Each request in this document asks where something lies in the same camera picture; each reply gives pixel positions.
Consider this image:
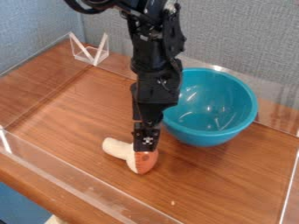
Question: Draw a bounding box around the clear acrylic back barrier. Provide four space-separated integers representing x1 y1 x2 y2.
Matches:
98 46 299 138

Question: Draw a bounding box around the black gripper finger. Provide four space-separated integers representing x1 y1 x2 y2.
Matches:
132 105 163 152

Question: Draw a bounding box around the blue plastic bowl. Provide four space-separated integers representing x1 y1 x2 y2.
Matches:
163 67 258 147

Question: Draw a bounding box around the brown and white toy mushroom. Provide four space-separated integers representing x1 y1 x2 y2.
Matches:
102 137 159 174

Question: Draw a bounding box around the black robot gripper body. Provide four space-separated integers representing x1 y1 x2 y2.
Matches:
131 59 183 123

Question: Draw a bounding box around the clear acrylic barrier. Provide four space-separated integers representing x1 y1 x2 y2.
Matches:
0 127 183 224
98 46 299 138

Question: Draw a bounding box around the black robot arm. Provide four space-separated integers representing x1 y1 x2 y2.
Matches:
63 0 186 152

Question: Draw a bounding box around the clear acrylic front barrier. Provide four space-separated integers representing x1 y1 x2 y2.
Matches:
0 127 183 224

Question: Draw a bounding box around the clear acrylic corner bracket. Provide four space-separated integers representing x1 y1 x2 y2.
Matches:
70 32 110 67

